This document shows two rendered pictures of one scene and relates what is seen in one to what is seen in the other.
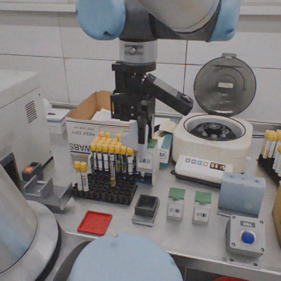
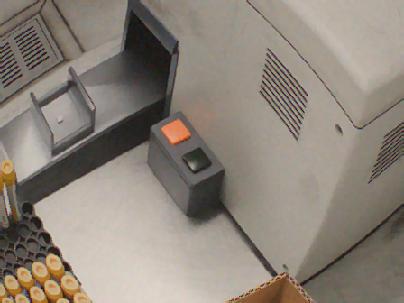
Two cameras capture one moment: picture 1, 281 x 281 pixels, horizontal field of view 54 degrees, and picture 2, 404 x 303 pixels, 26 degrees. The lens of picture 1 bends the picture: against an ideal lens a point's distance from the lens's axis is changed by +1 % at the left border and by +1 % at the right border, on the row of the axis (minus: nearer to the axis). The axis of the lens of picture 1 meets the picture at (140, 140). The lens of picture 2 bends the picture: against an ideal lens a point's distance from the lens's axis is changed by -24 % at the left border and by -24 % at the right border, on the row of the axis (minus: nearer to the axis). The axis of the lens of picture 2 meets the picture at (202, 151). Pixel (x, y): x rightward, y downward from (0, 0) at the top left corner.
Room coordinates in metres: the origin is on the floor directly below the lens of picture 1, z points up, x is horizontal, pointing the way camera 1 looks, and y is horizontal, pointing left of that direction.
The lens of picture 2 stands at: (0.96, -0.04, 1.63)
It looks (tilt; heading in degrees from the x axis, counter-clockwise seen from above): 57 degrees down; 125
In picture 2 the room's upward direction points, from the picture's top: 10 degrees clockwise
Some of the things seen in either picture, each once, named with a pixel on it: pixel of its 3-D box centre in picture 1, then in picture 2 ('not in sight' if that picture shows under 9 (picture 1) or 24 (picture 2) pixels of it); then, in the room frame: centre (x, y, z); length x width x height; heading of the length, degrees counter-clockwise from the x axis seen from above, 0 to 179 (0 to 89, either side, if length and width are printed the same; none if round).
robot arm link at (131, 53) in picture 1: (138, 51); not in sight; (0.56, 0.00, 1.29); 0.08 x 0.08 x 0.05
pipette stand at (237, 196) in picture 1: (240, 194); not in sight; (0.56, -0.26, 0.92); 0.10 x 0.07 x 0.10; 72
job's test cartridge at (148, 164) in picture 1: (147, 155); not in sight; (0.55, -0.02, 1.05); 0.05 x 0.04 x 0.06; 165
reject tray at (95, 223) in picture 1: (95, 222); not in sight; (0.51, 0.11, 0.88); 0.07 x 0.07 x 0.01; 77
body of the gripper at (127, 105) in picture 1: (135, 91); not in sight; (0.56, 0.01, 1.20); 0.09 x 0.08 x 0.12; 75
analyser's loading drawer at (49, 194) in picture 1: (32, 188); (78, 104); (0.60, 0.29, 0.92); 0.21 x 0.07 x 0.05; 77
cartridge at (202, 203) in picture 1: (201, 207); not in sight; (0.53, -0.15, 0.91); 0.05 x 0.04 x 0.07; 167
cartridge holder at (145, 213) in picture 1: (146, 207); not in sight; (0.55, -0.02, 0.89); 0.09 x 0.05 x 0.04; 165
